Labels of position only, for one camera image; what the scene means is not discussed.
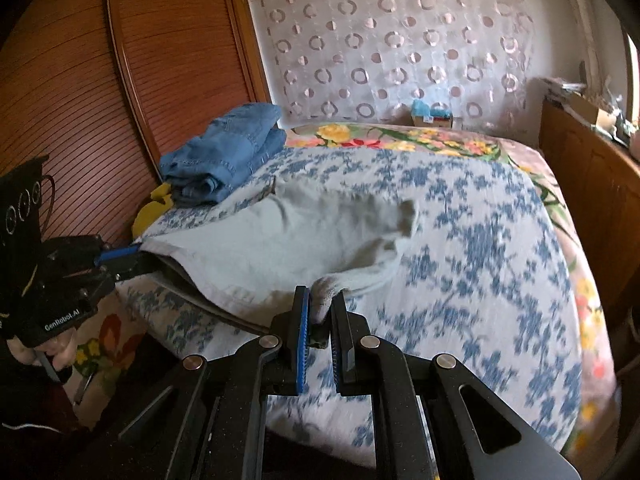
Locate circle patterned sheer curtain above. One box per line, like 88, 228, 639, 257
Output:
247, 0, 536, 133

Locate stack of papers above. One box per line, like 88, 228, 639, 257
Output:
542, 76, 587, 99

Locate yellow cloth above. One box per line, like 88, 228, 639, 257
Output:
132, 182, 176, 237

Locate pink floral blanket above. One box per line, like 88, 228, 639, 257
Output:
65, 122, 618, 461

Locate brown wooden cabinet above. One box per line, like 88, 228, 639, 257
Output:
537, 95, 640, 361

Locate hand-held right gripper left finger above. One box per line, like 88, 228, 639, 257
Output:
120, 285, 312, 480

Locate grey pants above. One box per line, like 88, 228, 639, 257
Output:
137, 180, 422, 342

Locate person's left hand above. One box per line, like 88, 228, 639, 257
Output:
7, 329, 79, 372

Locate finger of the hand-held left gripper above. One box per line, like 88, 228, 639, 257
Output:
95, 244, 142, 266
111, 252, 163, 282

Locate small box with blue cloth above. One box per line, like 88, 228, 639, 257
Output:
411, 99, 456, 129

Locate brown slatted wooden wardrobe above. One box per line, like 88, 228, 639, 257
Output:
0, 0, 273, 261

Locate blue floral bed sheet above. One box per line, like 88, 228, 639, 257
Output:
117, 147, 583, 468

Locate open cardboard box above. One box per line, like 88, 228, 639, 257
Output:
567, 92, 619, 130

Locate folded blue jeans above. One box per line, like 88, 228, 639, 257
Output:
159, 103, 287, 207

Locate person's left forearm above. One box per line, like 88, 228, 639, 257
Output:
0, 355, 108, 480

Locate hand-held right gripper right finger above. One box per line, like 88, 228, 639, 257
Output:
329, 291, 581, 480

